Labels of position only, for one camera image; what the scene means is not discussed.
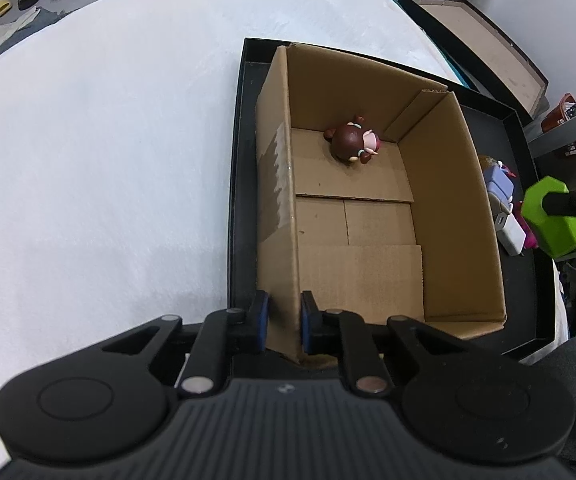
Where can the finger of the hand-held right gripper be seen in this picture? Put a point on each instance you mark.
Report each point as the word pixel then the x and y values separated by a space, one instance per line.
pixel 565 204

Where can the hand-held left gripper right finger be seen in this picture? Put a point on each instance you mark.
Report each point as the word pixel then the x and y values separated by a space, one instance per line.
pixel 308 325

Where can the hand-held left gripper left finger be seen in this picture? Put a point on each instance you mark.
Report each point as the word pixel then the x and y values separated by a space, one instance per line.
pixel 263 321

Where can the pink dinosaur toy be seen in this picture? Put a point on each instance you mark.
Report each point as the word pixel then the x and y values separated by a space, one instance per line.
pixel 528 230

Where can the white charger plug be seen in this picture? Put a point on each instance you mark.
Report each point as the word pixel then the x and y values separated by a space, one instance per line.
pixel 510 235

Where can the lavender toy block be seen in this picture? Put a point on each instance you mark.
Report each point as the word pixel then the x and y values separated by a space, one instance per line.
pixel 498 187

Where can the small blue red figure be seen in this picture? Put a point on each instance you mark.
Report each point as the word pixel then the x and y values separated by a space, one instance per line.
pixel 490 162

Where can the brown cardboard box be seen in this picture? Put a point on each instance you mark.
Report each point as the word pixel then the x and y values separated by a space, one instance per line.
pixel 367 230

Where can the black shallow tray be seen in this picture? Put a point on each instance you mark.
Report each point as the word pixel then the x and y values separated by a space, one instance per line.
pixel 243 170

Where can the brown-haired doll figure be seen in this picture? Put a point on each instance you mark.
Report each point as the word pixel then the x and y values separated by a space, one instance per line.
pixel 353 141

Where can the red basket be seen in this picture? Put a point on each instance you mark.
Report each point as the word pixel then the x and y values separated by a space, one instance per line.
pixel 560 112

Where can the large black tray brown inside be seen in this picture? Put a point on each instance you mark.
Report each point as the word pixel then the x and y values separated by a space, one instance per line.
pixel 482 40

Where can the grey cloth pile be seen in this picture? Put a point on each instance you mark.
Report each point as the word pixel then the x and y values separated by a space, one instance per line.
pixel 30 22

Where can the yellow slipper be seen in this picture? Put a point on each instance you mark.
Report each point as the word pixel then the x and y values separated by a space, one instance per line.
pixel 3 7

